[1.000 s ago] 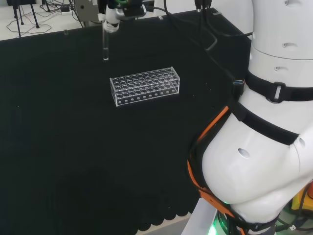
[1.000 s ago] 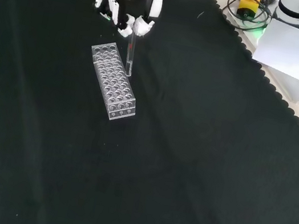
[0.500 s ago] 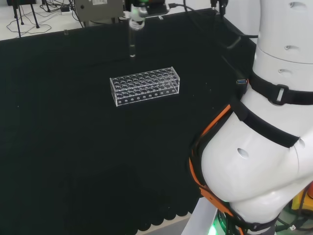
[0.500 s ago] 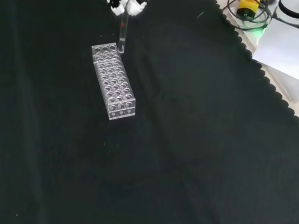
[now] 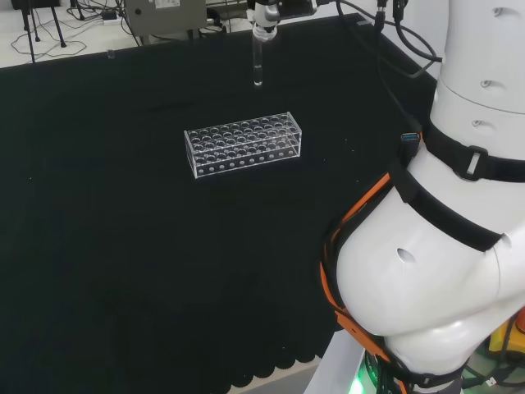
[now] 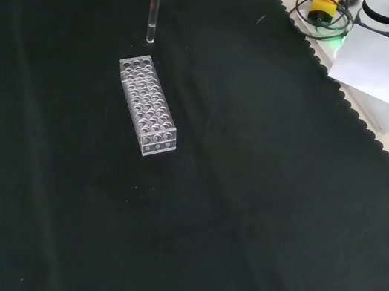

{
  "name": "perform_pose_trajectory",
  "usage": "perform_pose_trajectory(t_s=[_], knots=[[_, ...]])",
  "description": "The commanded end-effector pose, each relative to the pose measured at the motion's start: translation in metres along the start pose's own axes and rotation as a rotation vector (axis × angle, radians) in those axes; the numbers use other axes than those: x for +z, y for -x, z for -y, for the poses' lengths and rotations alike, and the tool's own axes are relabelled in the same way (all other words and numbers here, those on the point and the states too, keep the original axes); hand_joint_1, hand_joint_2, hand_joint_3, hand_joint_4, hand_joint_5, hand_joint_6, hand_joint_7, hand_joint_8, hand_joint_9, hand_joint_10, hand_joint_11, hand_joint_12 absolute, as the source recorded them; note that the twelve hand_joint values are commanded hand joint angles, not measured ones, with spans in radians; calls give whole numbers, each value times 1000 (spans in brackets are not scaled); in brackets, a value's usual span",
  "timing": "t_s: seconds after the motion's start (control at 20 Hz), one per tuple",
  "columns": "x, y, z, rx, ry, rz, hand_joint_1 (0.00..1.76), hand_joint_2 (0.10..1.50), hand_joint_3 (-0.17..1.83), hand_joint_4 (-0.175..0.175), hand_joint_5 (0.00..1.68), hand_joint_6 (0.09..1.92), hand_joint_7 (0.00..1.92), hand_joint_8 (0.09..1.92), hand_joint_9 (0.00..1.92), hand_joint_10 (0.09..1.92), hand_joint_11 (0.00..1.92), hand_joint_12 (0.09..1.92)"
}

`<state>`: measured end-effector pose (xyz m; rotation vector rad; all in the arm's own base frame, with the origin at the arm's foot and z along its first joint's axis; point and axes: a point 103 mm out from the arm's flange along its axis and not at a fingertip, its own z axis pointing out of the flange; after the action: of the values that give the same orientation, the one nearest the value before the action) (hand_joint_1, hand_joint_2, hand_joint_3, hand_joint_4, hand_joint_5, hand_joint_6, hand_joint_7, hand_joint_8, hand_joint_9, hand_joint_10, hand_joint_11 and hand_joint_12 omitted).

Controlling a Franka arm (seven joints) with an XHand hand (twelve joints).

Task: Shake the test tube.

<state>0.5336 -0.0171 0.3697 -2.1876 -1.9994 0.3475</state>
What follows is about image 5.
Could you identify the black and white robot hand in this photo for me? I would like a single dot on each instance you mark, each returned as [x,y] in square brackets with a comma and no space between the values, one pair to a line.
[266,18]

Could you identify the clear glass test tube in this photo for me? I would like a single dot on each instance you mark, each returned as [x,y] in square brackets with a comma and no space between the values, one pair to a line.
[257,65]

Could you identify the clear plastic test tube rack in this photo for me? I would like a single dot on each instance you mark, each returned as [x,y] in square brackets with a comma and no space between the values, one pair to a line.
[242,147]

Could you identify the grey metal box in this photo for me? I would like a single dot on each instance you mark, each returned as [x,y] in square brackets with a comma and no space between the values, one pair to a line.
[164,18]

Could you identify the white power strip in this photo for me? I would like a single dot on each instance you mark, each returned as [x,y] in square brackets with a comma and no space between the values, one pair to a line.
[109,17]

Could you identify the small clear clip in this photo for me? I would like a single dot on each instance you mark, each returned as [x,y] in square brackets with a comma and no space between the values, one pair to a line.
[110,53]

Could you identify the black tripod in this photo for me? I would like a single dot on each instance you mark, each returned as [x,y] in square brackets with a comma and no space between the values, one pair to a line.
[30,33]

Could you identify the black bench cloth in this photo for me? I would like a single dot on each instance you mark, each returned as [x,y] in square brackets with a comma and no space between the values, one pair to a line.
[143,246]

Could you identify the yellow stop button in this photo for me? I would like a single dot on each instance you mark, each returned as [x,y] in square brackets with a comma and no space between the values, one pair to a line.
[510,332]

